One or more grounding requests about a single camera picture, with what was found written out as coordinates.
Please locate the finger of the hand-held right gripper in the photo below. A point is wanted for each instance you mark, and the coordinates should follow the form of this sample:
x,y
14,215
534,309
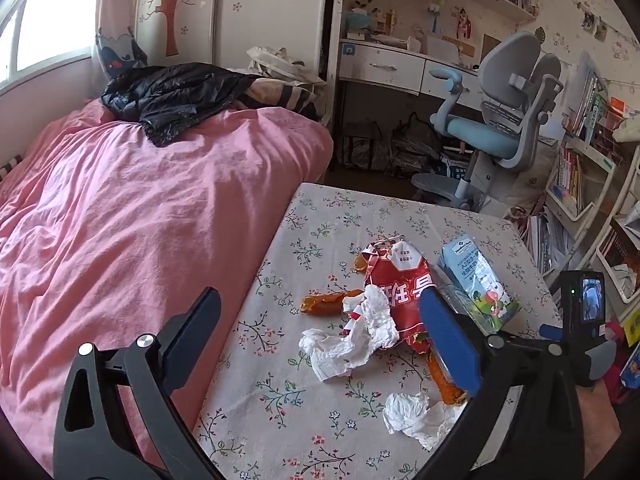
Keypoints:
x,y
551,332

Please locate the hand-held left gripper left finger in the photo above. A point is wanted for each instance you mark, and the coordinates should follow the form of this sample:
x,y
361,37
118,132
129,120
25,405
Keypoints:
x,y
195,330

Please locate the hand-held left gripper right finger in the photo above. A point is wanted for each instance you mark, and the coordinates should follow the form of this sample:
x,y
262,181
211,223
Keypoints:
x,y
447,340

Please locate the red snack wrapper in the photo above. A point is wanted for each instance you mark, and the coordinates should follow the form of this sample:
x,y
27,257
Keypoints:
x,y
405,290

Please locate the blue milk carton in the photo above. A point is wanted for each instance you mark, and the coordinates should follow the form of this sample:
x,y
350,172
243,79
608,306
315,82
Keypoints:
x,y
470,270

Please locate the orange wrapper piece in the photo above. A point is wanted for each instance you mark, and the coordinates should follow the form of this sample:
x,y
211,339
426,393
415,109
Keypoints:
x,y
325,304

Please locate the person's right hand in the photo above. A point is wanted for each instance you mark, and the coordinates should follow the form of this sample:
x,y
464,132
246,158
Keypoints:
x,y
597,422

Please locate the pink toy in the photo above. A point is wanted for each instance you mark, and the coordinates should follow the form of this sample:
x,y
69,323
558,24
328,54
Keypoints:
x,y
615,335

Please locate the yellow book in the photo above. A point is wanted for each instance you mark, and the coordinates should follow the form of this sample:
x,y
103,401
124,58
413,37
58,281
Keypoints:
x,y
632,325

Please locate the white book rack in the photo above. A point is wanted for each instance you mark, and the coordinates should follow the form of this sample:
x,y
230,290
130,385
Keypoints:
x,y
612,260
565,207

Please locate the stack of magazines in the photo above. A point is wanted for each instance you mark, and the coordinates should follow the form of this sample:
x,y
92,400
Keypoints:
x,y
540,240

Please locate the pink duvet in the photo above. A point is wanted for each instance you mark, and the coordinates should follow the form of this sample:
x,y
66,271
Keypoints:
x,y
125,240

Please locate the floral tablecloth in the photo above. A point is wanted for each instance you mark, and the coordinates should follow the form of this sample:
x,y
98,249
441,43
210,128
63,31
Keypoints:
x,y
310,240

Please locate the clear plastic bag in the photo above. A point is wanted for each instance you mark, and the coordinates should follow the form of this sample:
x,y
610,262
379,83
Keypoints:
x,y
417,147

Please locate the row of upright books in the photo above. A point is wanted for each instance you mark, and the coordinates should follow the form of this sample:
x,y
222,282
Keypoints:
x,y
585,105

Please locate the black puffer jacket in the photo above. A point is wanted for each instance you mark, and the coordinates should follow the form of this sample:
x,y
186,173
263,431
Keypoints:
x,y
175,95

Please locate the striped beige cloth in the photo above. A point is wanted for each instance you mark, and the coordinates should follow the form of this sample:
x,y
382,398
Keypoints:
x,y
290,95

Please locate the grey and blue desk chair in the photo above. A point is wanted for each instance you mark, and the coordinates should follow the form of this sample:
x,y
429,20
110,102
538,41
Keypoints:
x,y
505,75

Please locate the white tote bag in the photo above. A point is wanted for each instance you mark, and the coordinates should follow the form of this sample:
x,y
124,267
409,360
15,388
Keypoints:
x,y
275,62

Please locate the white desk with drawers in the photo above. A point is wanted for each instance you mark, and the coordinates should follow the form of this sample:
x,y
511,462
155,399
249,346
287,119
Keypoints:
x,y
380,67

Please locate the red hanging doll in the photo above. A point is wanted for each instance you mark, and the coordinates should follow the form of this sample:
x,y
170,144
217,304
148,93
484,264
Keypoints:
x,y
464,22

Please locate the white wardrobe with tree print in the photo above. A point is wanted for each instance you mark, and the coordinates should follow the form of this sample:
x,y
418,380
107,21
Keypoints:
x,y
170,10

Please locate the teal container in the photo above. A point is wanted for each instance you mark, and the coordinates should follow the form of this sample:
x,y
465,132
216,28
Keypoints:
x,y
357,20

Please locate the pink printed curtain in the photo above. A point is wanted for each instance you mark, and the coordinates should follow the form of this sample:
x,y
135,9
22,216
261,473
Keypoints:
x,y
117,5

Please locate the window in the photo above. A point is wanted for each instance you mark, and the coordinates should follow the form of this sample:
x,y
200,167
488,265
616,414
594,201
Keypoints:
x,y
50,20

